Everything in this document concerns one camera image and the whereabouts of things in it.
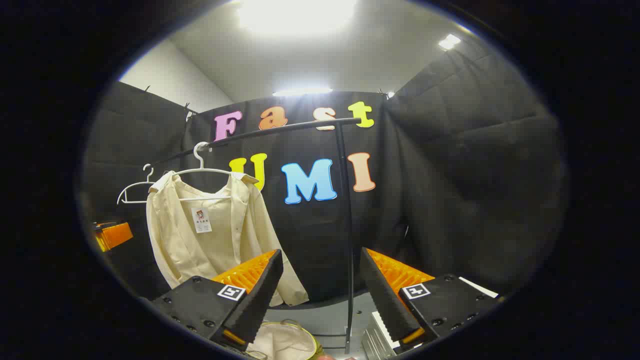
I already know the grey ribbed box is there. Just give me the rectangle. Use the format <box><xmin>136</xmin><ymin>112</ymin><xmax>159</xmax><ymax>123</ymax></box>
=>
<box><xmin>361</xmin><ymin>310</ymin><xmax>402</xmax><ymax>357</ymax></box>

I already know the small white clothes hanger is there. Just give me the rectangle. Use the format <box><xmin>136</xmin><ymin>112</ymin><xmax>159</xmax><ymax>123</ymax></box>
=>
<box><xmin>116</xmin><ymin>163</ymin><xmax>157</xmax><ymax>206</ymax></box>

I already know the black clothes rack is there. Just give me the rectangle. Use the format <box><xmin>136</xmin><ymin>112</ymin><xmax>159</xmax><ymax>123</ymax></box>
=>
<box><xmin>150</xmin><ymin>117</ymin><xmax>362</xmax><ymax>355</ymax></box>

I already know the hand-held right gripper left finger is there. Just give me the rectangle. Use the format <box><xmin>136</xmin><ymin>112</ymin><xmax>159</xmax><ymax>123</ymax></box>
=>
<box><xmin>150</xmin><ymin>249</ymin><xmax>284</xmax><ymax>351</ymax></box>

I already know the cream laundry hamper yellow rim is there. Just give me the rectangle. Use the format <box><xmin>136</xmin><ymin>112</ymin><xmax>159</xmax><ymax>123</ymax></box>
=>
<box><xmin>247</xmin><ymin>320</ymin><xmax>322</xmax><ymax>360</ymax></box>

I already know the large ceiling light panel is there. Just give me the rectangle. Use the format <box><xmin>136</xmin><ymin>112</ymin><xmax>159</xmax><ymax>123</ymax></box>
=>
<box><xmin>237</xmin><ymin>0</ymin><xmax>358</xmax><ymax>36</ymax></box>

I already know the black backdrop cloth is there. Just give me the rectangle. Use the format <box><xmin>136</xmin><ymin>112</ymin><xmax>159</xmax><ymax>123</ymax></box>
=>
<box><xmin>82</xmin><ymin>47</ymin><xmax>568</xmax><ymax>306</ymax></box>

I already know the cream button shirt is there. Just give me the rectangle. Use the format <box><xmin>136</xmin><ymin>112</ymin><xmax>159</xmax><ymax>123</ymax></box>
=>
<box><xmin>146</xmin><ymin>171</ymin><xmax>310</xmax><ymax>307</ymax></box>

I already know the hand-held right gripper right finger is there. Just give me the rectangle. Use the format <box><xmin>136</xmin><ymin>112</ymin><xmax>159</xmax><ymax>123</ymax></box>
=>
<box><xmin>360</xmin><ymin>247</ymin><xmax>505</xmax><ymax>351</ymax></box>

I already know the large white clothes hanger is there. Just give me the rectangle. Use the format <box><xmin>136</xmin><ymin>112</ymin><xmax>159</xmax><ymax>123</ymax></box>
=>
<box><xmin>165</xmin><ymin>141</ymin><xmax>246</xmax><ymax>203</ymax></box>

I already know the long ceiling strip light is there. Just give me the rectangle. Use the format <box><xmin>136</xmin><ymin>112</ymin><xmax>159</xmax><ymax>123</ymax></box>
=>
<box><xmin>272</xmin><ymin>87</ymin><xmax>333</xmax><ymax>97</ymax></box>

